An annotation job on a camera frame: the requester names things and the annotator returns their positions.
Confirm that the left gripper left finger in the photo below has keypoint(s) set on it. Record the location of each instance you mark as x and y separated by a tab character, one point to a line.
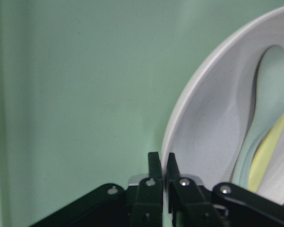
148	204

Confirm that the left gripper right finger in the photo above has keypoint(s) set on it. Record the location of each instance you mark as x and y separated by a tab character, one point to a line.
186	201

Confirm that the white round plate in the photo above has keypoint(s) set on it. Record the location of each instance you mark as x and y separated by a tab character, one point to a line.
211	117

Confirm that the yellow plastic fork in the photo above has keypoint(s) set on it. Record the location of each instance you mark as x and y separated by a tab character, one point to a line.
263	155

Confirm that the mint green tray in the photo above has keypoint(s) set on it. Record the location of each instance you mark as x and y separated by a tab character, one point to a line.
87	88

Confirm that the pale green plastic spoon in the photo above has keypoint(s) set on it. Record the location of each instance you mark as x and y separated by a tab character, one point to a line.
269	107

